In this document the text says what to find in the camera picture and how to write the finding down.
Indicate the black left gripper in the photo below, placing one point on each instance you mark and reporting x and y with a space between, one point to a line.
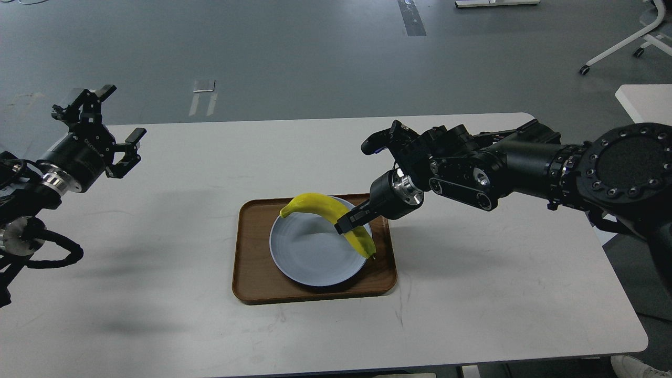
84 156

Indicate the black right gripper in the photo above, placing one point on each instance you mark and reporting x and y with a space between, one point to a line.
393 195

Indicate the yellow banana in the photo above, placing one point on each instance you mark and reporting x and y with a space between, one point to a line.
331 209

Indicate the blue round plate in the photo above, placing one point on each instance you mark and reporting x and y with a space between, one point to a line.
307 249

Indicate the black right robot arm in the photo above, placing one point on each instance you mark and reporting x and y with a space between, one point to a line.
622 180

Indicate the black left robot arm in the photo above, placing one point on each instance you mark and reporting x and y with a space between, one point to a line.
25 240

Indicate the brown wooden tray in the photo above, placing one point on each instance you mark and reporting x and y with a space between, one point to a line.
257 279

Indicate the white shoe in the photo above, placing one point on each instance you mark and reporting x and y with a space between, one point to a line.
628 366

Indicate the white side table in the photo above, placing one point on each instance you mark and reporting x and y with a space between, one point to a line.
646 103

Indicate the white chair base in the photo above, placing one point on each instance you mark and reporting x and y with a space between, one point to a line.
656 27

